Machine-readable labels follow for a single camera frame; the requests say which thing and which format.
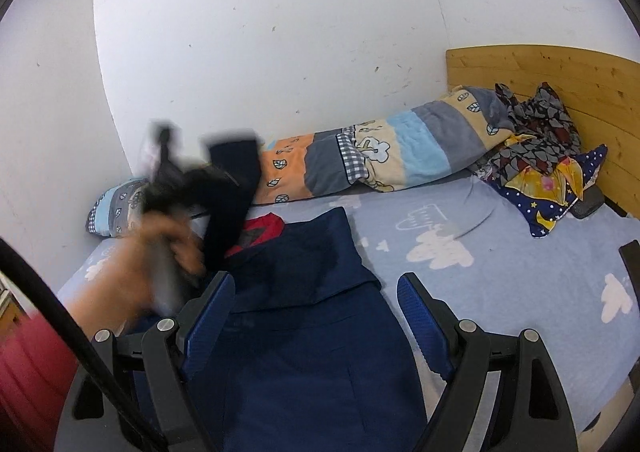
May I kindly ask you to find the person's left hand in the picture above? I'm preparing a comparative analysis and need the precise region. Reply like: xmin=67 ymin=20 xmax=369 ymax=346
xmin=106 ymin=219 xmax=207 ymax=329

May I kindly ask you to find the black curved bar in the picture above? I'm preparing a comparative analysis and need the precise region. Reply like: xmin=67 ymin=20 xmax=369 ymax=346
xmin=619 ymin=239 xmax=640 ymax=314

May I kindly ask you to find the dark leaf patterned cloth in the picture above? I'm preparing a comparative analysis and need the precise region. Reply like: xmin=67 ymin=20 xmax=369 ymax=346
xmin=475 ymin=82 xmax=583 ymax=183

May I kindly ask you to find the person's left forearm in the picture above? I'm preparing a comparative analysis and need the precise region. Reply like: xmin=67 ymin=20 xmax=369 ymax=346
xmin=56 ymin=279 xmax=132 ymax=345

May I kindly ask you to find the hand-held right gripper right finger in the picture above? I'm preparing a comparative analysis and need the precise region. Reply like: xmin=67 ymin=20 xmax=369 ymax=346
xmin=396 ymin=272 xmax=581 ymax=452

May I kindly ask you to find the light wooden cabinet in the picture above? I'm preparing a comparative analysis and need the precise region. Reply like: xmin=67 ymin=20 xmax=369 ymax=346
xmin=0 ymin=272 xmax=27 ymax=348

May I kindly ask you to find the red cloth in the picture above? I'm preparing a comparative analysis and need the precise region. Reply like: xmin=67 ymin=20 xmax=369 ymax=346
xmin=0 ymin=312 xmax=85 ymax=452

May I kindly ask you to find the navy star print cloth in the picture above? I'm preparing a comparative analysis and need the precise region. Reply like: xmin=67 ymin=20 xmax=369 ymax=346
xmin=502 ymin=145 xmax=609 ymax=239

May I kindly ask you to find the rolled patchwork quilt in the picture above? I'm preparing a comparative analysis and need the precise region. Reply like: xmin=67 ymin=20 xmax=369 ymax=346
xmin=87 ymin=85 xmax=516 ymax=239

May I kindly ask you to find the wooden headboard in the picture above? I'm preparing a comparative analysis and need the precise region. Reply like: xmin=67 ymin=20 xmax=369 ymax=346
xmin=445 ymin=45 xmax=640 ymax=220

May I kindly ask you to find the black cable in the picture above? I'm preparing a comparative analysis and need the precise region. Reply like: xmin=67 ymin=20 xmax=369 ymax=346
xmin=0 ymin=235 xmax=168 ymax=452

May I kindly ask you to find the blue cloud print bed sheet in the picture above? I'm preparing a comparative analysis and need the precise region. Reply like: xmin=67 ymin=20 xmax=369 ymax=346
xmin=55 ymin=172 xmax=640 ymax=433

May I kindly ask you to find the navy blue work jacket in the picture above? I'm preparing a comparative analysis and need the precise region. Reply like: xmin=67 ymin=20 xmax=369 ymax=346
xmin=132 ymin=132 xmax=436 ymax=452

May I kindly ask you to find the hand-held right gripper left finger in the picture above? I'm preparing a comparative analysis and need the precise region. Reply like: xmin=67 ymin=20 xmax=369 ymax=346
xmin=52 ymin=271 xmax=237 ymax=452

